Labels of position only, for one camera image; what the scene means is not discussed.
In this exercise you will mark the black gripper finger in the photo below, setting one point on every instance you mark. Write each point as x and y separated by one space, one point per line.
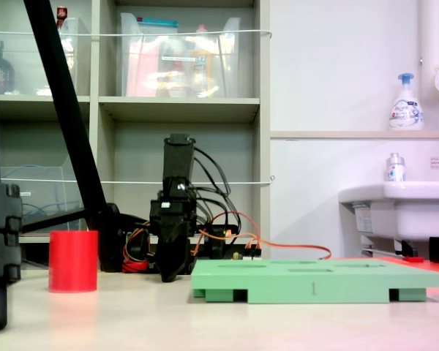
165 267
178 263

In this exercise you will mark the red cylinder block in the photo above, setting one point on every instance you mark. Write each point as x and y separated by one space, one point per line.
73 261

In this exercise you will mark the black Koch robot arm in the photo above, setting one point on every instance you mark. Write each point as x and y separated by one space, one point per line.
177 161

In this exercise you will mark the green shape-hole board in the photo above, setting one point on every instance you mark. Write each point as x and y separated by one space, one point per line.
278 283

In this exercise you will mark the red table clamp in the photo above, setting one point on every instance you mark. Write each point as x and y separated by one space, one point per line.
135 266

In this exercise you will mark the circuit board with connectors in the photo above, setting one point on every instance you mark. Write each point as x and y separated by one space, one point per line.
247 255

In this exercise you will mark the black tripod brace bar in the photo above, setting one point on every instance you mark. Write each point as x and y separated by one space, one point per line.
51 220

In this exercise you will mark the grey shelf unit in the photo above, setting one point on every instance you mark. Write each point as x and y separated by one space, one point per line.
168 104

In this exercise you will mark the orange label bottle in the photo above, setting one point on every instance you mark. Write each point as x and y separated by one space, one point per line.
202 69

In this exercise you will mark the clear plastic storage bin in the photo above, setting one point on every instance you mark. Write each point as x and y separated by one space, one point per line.
150 66

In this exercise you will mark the notched black stack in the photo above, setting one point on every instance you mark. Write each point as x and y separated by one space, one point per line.
0 219

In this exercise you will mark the black tripod leg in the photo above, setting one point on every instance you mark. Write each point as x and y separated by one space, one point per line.
58 73

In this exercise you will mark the small clear sanitizer bottle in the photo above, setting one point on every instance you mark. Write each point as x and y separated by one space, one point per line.
396 170

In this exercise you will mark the white sink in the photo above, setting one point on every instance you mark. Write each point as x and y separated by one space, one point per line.
406 212

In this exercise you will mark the dark glass bottle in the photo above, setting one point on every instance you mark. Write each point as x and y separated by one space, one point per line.
3 73

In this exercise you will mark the white pump soap bottle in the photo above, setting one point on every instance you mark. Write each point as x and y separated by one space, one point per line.
406 109

